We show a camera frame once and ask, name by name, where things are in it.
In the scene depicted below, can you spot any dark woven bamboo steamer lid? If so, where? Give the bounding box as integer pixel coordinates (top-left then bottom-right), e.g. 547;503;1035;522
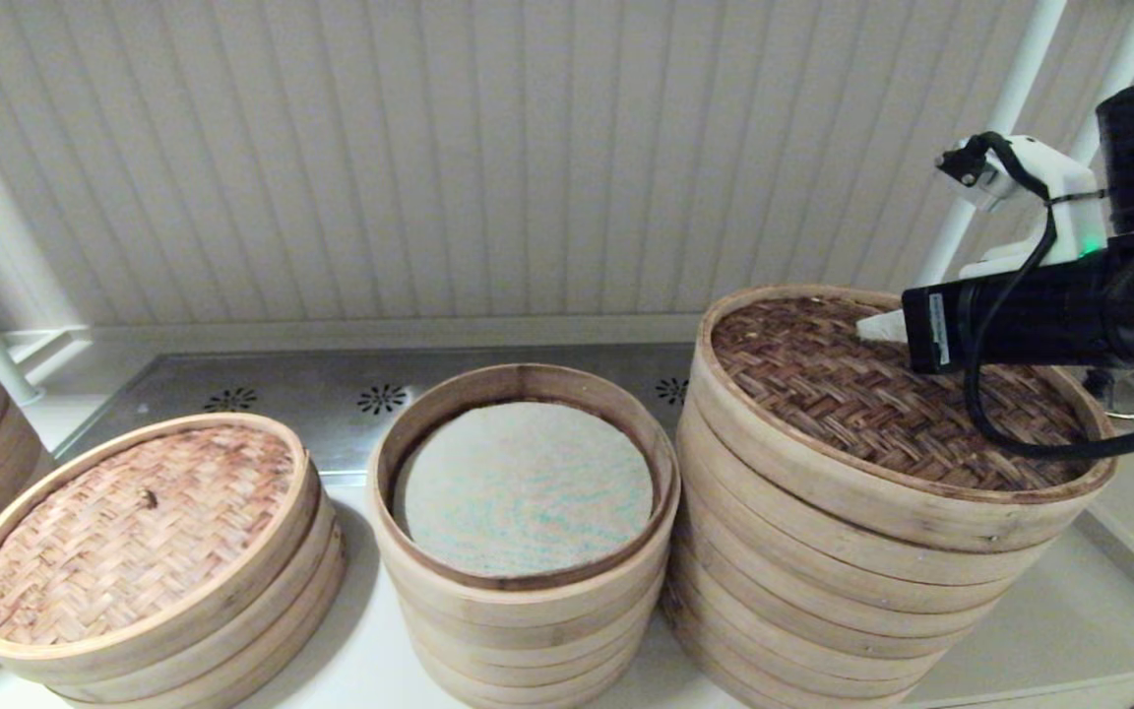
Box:
693;284;1117;554

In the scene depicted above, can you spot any round metal plate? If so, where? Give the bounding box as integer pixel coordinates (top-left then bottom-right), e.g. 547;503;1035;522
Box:
1079;366;1134;422

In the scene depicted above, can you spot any tall wide bamboo steamer stack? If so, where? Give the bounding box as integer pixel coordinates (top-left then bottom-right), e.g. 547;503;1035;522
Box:
661;414;1085;709

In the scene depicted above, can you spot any narrow bamboo steamer stack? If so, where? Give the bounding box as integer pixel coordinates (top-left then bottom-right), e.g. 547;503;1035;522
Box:
368;362;679;709

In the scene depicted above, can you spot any pale woven bamboo steamer lid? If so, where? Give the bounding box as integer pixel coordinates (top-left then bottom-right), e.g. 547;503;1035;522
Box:
0;412;324;686

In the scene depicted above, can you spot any beige cabinet door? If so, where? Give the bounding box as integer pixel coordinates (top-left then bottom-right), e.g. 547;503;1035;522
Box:
907;672;1134;709

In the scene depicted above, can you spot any steel vent plate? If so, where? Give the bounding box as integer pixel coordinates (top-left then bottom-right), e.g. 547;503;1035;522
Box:
55;343;701;476

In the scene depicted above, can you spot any white mounted wrist camera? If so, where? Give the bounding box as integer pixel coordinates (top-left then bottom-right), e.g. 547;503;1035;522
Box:
936;133;1109;282

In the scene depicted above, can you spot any smooth black camera cable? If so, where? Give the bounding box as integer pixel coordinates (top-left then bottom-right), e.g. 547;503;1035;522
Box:
963;133;1134;462

